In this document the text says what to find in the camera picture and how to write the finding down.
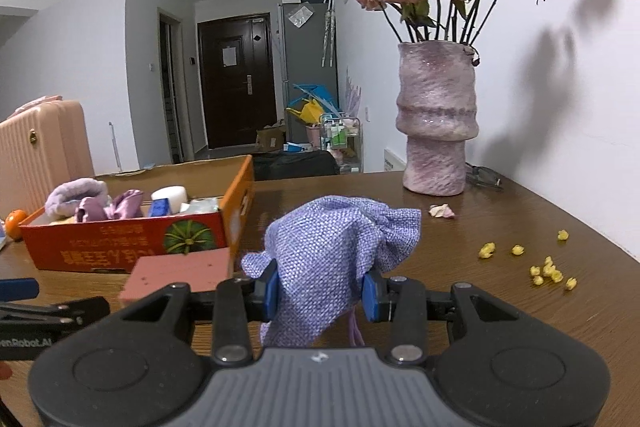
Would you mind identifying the red cardboard box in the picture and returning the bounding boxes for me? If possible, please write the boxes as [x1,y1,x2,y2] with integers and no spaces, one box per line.
[19,154,256,278]

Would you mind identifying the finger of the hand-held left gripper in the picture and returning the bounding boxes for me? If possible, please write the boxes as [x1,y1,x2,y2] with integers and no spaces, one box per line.
[0,278,40,303]
[0,296,111,333]

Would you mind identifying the yellow watering can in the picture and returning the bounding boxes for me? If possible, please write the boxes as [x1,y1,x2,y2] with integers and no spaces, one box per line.
[286,98,326,123]

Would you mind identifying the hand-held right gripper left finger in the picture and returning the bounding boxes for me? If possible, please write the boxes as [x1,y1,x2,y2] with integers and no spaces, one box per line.
[117,263,281,367]

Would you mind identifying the scattered yellow flower buds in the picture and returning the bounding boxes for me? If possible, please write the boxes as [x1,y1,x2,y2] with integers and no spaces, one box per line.
[477,229,579,292]

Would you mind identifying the white wall unit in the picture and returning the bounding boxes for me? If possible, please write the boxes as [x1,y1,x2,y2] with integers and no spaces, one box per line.
[384,147,406,172]

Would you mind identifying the dark brown entrance door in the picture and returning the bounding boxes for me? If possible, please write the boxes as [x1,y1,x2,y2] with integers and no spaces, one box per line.
[197,13,279,150]

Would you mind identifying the thin white pole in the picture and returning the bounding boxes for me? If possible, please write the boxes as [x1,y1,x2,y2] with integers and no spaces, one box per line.
[108,122,124,170]

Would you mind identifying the purple drawstring bag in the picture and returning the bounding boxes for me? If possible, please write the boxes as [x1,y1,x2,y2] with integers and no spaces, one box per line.
[241,195,423,349]

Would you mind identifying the cart with bottles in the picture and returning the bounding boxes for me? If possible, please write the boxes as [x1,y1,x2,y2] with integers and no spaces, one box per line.
[322,117,362,173]

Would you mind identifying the blue folding rack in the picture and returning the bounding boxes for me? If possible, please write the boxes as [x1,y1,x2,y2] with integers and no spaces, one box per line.
[292,83,337,110]

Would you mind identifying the pink textured vase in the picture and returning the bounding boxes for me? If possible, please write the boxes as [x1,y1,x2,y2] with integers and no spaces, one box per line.
[396,41,480,197]

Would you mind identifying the purple satin bow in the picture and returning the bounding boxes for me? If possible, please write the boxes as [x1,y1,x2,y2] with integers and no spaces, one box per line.
[75,189,146,223]

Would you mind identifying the white round foam sponge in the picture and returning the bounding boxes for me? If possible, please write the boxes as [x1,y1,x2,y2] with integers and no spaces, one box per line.
[150,186,189,214]

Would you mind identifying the brown floor carton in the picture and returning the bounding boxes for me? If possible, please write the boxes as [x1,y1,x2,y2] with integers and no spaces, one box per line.
[255,122,289,153]

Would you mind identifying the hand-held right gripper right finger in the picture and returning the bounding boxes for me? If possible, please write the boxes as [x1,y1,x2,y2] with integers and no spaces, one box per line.
[362,269,522,365]

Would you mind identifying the black bag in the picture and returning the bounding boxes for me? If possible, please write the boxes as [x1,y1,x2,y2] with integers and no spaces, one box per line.
[252,150,341,180]

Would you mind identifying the orange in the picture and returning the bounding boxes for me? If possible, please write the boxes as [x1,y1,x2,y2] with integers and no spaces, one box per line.
[4,209,29,242]

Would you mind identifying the hanging white umbrellas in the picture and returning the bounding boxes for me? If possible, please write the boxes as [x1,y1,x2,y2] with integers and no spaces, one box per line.
[321,0,336,68]

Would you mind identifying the side door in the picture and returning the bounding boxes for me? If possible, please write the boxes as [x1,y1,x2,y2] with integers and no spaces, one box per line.
[159,9,184,163]

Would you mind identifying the grey refrigerator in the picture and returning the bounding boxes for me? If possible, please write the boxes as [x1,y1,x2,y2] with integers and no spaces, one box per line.
[277,0,339,143]

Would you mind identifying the black eyeglasses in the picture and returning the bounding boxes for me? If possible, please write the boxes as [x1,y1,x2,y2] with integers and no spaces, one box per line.
[465,162,505,190]

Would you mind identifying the pink ribbed suitcase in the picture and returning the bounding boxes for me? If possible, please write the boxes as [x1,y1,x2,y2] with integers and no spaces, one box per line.
[0,96,96,221]

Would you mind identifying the lavender towel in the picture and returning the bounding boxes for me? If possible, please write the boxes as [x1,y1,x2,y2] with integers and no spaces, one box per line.
[45,178,114,221]

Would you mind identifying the pink sponge block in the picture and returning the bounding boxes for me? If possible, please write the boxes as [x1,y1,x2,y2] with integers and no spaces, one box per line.
[120,247,232,306]

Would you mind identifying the clear plastic pouch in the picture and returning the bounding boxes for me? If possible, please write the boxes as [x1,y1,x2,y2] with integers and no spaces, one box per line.
[290,6,315,29]

